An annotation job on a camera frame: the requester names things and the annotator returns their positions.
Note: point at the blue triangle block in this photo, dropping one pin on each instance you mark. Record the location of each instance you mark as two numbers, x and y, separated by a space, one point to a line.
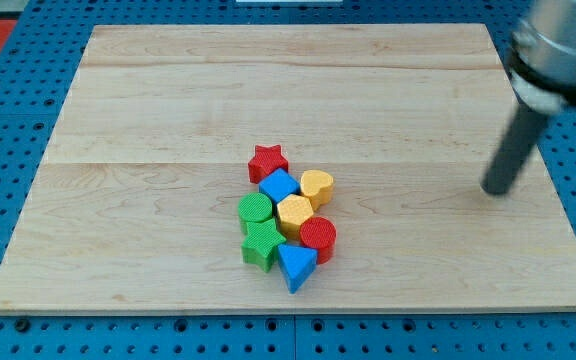
297 264

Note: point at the yellow heart block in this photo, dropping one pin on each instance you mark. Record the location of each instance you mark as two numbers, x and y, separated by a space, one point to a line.
317 186

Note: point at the green star block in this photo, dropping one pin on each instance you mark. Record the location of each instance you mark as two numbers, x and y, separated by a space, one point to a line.
260 245

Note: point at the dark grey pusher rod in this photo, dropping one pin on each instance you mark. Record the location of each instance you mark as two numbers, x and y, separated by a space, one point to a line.
515 147

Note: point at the red star block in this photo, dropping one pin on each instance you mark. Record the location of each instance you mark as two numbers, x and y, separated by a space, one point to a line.
265 161

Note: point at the blue cube block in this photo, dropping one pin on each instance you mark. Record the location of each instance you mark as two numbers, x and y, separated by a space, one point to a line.
278 185

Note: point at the yellow hexagon block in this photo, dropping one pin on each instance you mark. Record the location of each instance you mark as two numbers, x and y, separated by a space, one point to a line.
292 212

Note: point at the red circle block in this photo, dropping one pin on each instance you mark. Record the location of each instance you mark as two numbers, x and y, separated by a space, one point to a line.
319 234

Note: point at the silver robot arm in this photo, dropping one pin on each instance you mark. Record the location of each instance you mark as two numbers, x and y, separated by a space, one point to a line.
542 56

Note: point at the green circle block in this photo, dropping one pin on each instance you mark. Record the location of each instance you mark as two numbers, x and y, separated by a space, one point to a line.
254 208

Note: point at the light wooden board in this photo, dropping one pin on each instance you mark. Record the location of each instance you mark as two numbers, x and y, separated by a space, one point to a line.
133 207

